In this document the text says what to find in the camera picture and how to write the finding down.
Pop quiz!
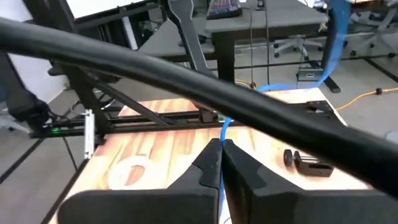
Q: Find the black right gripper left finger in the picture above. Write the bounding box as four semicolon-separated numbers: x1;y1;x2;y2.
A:
57;138;223;224

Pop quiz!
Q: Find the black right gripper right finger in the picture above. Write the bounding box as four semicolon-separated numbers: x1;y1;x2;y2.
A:
221;138;398;224

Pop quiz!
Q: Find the thin blue cord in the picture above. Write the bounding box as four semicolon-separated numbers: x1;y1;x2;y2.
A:
217;0;354;218

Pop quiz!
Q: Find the black screw clamp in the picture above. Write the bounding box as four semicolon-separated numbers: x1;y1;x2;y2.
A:
282;149;335;178

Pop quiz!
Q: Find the white tape roll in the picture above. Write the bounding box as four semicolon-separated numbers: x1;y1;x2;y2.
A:
107;155;169;190

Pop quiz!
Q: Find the grey power box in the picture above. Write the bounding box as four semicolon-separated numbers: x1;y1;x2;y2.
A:
297;67;326;82

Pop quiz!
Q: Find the white office chair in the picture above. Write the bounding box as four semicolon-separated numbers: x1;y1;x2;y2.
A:
341;6;398;58
273;34;324;60

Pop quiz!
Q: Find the black upright bar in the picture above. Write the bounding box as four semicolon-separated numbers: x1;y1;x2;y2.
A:
167;0;218;82

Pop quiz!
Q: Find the grey desk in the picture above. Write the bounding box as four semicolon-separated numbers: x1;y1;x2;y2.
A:
205;0;343;94

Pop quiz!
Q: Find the black computer keyboard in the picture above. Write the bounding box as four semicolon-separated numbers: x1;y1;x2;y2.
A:
206;0;243;21

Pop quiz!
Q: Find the silver aluminium bracket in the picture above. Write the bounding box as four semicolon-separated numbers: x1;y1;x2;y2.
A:
83;108;96;159

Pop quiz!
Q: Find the thick black cable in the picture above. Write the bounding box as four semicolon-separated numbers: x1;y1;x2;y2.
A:
0;17;398;200

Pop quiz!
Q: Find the yellow extension cable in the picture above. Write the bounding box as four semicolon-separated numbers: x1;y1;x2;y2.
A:
335;88;398;111

